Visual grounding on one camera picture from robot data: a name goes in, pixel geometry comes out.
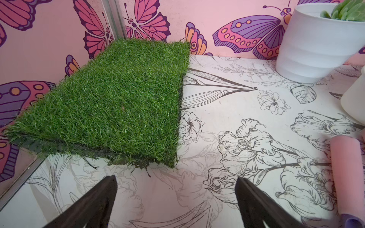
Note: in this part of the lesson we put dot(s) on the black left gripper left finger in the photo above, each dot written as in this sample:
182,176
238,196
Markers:
93,210

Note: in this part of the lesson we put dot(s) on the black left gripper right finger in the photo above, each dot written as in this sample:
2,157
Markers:
258,210

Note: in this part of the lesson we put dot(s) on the purple rake pink handle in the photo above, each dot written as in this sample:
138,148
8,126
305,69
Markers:
348,174

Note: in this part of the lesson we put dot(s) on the white plastic storage box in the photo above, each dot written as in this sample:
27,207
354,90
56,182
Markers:
353,100

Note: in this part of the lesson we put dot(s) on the green artificial grass mat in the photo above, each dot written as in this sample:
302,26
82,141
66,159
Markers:
124,106

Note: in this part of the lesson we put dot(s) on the white plant pot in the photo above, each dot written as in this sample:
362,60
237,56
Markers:
313,46

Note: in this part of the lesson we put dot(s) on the green succulent plant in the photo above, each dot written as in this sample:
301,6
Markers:
347,11

